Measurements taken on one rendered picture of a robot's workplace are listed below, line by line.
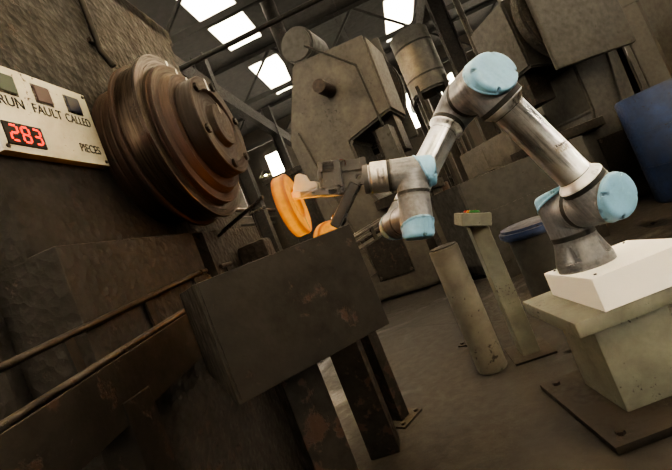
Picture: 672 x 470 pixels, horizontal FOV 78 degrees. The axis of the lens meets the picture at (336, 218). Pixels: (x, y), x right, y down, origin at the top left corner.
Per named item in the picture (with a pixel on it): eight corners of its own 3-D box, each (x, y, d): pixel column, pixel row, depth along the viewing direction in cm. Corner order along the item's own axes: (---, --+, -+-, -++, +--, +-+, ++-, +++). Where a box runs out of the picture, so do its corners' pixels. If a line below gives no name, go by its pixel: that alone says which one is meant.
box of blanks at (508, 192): (498, 284, 287) (454, 180, 290) (454, 277, 369) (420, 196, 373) (625, 229, 298) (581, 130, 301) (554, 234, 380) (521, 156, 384)
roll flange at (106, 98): (118, 244, 94) (47, 54, 96) (212, 233, 140) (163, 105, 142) (156, 227, 92) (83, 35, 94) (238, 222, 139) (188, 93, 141)
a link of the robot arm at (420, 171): (439, 184, 92) (434, 147, 93) (389, 191, 93) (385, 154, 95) (437, 192, 99) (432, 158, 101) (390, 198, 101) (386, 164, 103)
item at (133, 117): (156, 227, 92) (83, 35, 94) (238, 222, 139) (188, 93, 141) (181, 216, 91) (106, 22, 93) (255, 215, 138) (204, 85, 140)
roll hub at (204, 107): (201, 174, 101) (160, 68, 102) (244, 182, 128) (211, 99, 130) (221, 164, 100) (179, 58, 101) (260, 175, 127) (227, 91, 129)
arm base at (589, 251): (599, 253, 124) (584, 223, 125) (628, 255, 109) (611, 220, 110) (550, 272, 125) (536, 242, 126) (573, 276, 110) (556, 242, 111)
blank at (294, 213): (263, 180, 94) (276, 174, 93) (280, 178, 109) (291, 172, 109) (292, 242, 95) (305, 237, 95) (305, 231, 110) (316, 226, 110)
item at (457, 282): (481, 378, 160) (429, 253, 163) (475, 367, 172) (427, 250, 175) (511, 368, 159) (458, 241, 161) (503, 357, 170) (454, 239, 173)
